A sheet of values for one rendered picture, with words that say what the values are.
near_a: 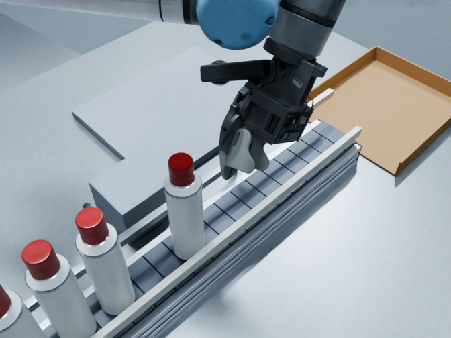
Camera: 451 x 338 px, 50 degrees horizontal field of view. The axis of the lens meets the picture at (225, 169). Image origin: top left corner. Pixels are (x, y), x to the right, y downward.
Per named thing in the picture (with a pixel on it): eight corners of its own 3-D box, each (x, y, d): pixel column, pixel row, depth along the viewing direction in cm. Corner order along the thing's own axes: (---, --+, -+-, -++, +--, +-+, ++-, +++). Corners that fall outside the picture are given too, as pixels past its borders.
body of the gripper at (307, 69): (267, 149, 62) (307, 63, 57) (221, 118, 66) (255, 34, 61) (297, 145, 68) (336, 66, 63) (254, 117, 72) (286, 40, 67)
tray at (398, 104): (395, 176, 94) (401, 163, 91) (294, 113, 106) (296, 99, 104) (470, 107, 108) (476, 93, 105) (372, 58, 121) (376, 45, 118)
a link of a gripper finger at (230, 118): (219, 154, 66) (243, 97, 62) (211, 149, 67) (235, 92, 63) (239, 151, 70) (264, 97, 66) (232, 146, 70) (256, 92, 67)
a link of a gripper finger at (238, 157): (235, 199, 67) (260, 142, 63) (206, 176, 70) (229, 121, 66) (248, 196, 69) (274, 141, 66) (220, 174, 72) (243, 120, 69)
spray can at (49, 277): (72, 356, 65) (26, 281, 50) (52, 329, 68) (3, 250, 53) (105, 330, 68) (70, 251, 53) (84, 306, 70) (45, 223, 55)
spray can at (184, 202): (187, 267, 75) (178, 182, 59) (166, 247, 77) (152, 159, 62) (212, 248, 77) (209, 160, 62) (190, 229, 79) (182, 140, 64)
